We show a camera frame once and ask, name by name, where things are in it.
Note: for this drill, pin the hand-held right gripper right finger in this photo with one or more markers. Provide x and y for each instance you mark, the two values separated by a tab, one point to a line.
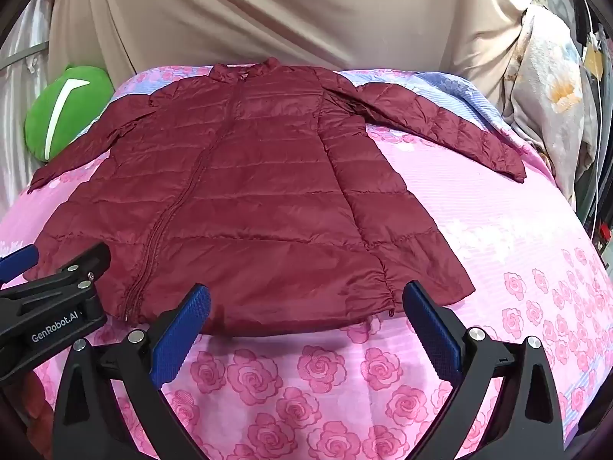
431	330

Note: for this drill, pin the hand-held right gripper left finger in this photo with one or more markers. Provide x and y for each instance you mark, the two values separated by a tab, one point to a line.
184	330

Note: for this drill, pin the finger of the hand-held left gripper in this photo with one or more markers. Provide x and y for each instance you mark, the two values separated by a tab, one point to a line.
76	275
17	262

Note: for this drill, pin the dark red puffer jacket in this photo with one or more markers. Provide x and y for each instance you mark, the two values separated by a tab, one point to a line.
249	201

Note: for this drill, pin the person's left hand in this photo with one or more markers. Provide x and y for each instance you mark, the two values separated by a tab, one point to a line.
37	405

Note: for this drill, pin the pink rose-printed bedsheet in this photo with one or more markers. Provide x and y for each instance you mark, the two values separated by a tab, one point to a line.
503	268

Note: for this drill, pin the green pillow white stripe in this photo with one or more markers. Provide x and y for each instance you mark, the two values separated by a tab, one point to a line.
62	110

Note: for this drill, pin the grey shiny curtain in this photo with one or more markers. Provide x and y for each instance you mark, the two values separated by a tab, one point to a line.
19	81

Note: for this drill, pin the black metal rack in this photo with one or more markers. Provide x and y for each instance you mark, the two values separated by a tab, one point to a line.
601	163

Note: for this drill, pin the white floral quilt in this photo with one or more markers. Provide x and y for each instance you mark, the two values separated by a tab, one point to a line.
550	91

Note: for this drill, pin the yellowish paper tag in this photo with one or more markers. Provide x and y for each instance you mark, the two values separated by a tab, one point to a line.
594	61

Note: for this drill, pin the beige draped cloth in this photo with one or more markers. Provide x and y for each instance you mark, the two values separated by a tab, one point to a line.
268	14

